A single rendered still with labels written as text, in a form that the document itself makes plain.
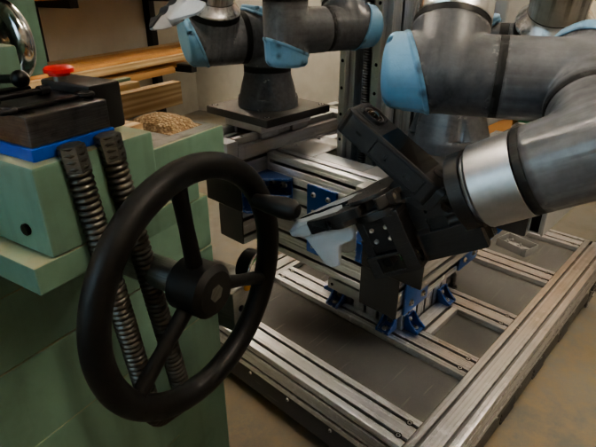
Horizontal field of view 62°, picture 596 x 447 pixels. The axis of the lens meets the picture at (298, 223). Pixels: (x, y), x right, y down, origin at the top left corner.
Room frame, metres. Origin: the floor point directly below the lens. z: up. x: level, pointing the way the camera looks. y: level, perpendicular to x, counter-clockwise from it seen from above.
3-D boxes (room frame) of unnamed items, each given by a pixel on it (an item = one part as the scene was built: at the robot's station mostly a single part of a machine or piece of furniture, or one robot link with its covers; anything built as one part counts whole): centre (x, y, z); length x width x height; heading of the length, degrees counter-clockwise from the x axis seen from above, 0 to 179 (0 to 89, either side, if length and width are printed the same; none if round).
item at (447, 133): (0.92, -0.29, 0.87); 0.15 x 0.15 x 0.10
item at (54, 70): (0.54, 0.25, 1.02); 0.03 x 0.03 x 0.01
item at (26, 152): (0.50, 0.24, 0.99); 0.13 x 0.11 x 0.06; 149
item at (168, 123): (0.76, 0.21, 0.91); 0.10 x 0.07 x 0.02; 59
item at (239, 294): (0.77, 0.14, 0.58); 0.12 x 0.08 x 0.08; 59
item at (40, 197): (0.49, 0.25, 0.91); 0.15 x 0.14 x 0.09; 149
